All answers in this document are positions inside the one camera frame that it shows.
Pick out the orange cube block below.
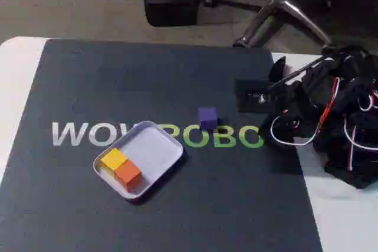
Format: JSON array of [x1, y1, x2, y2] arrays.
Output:
[[114, 159, 142, 193]]

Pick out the purple cube block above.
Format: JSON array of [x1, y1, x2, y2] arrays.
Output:
[[198, 107, 219, 130]]

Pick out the black WOWROBO desk mat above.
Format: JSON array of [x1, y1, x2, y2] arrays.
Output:
[[0, 38, 323, 252]]

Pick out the white rectangular tray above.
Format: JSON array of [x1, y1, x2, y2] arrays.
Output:
[[93, 120, 184, 201]]

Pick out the white red servo cable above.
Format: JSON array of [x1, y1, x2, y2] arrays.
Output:
[[270, 77, 343, 146]]

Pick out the yellow cube block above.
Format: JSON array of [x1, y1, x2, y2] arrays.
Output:
[[100, 148, 128, 176]]

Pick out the black camera cable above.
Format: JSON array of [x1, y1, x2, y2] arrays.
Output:
[[266, 55, 336, 90]]

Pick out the chrome office chair base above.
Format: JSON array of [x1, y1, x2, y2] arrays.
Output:
[[203, 0, 333, 48]]

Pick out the black square camera box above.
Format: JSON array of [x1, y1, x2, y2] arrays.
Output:
[[236, 78, 273, 113]]

